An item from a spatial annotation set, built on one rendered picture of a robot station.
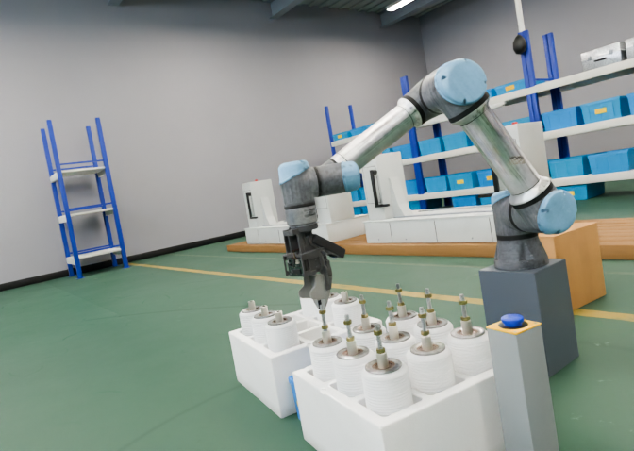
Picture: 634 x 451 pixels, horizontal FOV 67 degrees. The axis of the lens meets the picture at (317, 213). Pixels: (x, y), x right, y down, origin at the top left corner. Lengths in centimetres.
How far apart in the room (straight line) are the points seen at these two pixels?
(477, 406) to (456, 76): 75
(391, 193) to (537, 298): 269
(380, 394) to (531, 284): 63
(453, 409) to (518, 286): 53
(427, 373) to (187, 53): 752
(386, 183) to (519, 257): 262
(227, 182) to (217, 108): 122
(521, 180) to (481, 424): 61
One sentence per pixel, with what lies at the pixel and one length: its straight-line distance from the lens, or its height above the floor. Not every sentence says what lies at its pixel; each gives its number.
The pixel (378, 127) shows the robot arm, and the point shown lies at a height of 76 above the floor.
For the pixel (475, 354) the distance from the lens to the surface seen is 114.
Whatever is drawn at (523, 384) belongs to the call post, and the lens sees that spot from 100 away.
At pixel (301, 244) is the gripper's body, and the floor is 51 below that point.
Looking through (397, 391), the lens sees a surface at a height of 22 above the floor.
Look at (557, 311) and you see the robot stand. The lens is 157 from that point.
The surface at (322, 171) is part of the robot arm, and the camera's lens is 115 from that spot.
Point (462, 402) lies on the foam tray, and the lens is 109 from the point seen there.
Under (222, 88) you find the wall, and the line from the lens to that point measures 831.
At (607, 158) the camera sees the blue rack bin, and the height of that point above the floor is 40.
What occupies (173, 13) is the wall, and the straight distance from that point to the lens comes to 839.
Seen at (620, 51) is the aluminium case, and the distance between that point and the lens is 577.
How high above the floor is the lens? 64
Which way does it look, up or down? 3 degrees down
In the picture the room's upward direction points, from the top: 10 degrees counter-clockwise
